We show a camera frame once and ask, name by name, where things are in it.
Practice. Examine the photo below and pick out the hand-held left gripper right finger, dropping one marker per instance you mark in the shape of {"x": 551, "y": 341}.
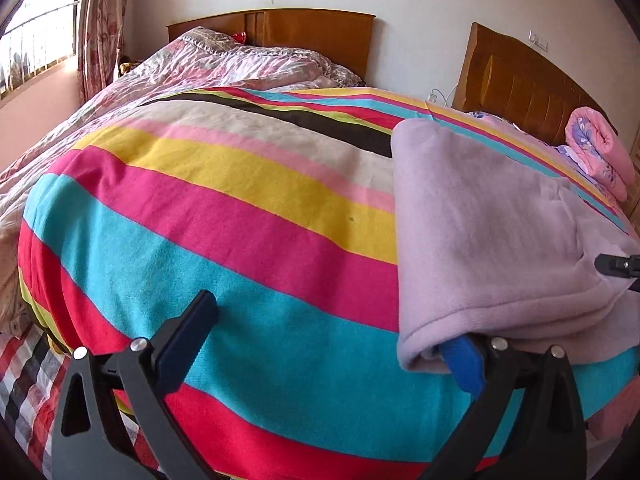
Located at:
{"x": 465, "y": 365}

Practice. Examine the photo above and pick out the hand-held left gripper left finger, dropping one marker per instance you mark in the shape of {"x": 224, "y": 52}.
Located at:
{"x": 185, "y": 340}

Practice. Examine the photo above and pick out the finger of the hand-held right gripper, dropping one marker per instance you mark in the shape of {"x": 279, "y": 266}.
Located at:
{"x": 620, "y": 266}

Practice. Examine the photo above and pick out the lilac pants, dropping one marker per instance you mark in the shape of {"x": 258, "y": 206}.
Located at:
{"x": 490, "y": 240}

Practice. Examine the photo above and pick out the colourful striped blanket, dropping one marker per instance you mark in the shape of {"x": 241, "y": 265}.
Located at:
{"x": 225, "y": 240}

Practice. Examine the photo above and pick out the rolled pink floral quilt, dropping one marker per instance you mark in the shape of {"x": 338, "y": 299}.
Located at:
{"x": 602, "y": 150}

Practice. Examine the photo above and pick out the plaid bed sheet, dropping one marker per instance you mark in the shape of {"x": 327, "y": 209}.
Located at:
{"x": 30, "y": 385}

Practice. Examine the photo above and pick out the padded wooden headboard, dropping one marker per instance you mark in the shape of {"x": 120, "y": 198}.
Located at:
{"x": 525, "y": 90}

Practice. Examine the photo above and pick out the pink patterned quilt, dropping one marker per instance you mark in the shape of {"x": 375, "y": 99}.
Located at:
{"x": 175, "y": 70}

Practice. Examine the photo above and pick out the small red object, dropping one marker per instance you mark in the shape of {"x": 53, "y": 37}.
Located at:
{"x": 238, "y": 37}

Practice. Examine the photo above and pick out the pink floral curtain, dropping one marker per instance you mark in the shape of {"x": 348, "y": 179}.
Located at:
{"x": 102, "y": 25}

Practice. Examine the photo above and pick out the plain wooden headboard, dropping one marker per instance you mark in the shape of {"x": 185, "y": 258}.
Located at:
{"x": 310, "y": 35}

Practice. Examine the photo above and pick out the barred window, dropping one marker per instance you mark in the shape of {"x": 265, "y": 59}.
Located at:
{"x": 40, "y": 25}

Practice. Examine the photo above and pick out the white wall switch panel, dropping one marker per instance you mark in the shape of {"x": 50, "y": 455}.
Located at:
{"x": 538, "y": 40}

